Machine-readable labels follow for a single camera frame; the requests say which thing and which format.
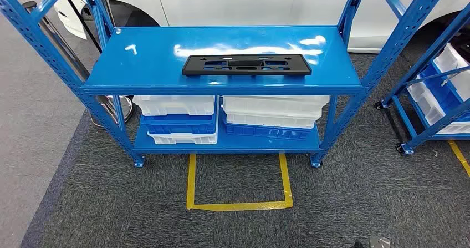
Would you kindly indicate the black plastic plate bracket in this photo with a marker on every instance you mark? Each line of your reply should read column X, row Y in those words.
column 198, row 68

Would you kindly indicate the blue metal shelf rack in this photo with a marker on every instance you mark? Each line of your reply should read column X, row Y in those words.
column 147, row 62
column 407, row 125

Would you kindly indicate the wide white plastic bin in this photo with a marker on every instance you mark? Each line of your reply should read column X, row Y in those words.
column 268, row 121
column 271, row 105

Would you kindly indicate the wide blue plastic bin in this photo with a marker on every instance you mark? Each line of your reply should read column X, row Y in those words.
column 264, row 132

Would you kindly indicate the yellow floor tape square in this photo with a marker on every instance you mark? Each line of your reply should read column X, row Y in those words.
column 238, row 206
column 459, row 156

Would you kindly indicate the white car red stripe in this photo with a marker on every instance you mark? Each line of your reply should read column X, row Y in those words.
column 257, row 3

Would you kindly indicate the black capped stanchion pole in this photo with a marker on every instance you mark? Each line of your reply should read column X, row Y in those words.
column 83, row 22
column 104, row 110

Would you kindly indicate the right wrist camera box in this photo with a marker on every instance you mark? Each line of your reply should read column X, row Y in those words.
column 379, row 243

